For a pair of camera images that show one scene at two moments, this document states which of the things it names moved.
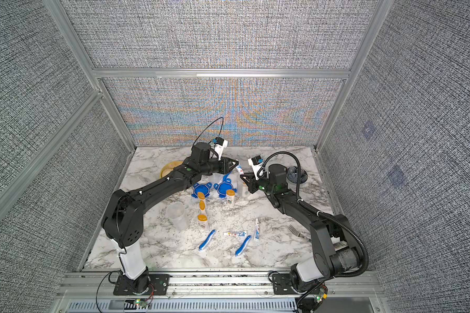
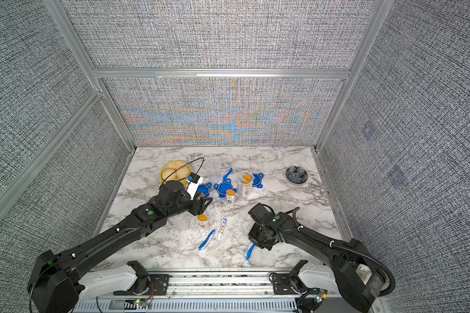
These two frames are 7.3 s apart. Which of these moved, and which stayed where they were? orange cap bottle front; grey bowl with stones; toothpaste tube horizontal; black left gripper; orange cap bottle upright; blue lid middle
Moved: toothpaste tube horizontal; black left gripper
Stayed: orange cap bottle front; grey bowl with stones; blue lid middle; orange cap bottle upright
